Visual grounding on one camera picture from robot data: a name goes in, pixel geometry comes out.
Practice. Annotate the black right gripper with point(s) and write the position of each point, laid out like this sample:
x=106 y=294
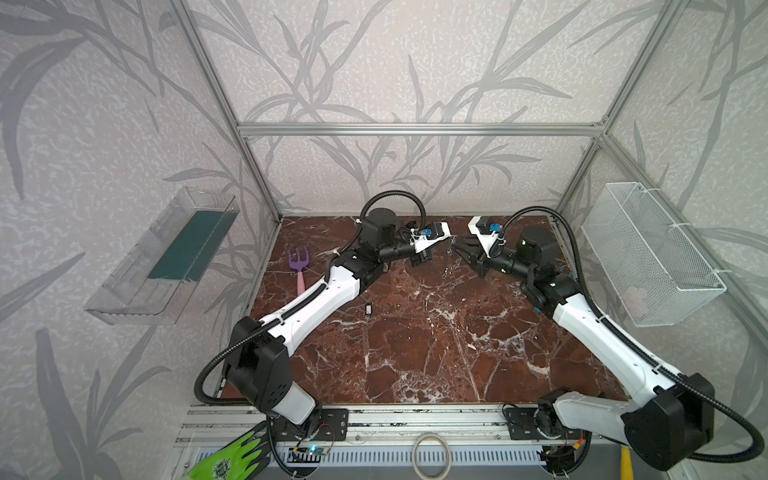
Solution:
x=483 y=253

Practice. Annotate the steel perforated key holder plate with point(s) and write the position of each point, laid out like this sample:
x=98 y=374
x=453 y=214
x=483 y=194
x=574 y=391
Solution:
x=455 y=264

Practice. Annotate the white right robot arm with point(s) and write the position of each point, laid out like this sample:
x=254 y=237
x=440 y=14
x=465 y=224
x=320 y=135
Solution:
x=659 y=419

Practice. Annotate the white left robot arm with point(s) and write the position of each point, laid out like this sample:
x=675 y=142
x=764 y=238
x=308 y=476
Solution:
x=260 y=369

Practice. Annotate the purple pink garden fork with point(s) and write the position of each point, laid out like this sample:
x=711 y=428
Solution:
x=298 y=261

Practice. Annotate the green black work glove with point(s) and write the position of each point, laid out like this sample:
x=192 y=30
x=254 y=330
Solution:
x=243 y=458

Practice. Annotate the green yellow toy shovel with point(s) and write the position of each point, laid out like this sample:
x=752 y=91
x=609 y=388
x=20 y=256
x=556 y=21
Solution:
x=626 y=467

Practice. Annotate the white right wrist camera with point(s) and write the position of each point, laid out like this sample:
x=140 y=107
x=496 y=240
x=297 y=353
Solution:
x=489 y=234

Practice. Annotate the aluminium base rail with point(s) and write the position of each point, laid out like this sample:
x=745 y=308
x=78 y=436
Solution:
x=382 y=441

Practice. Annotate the white wire mesh basket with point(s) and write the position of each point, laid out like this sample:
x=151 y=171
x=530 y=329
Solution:
x=659 y=275

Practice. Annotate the clear plastic wall shelf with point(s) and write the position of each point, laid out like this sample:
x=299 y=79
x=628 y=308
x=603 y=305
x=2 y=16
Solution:
x=155 y=281

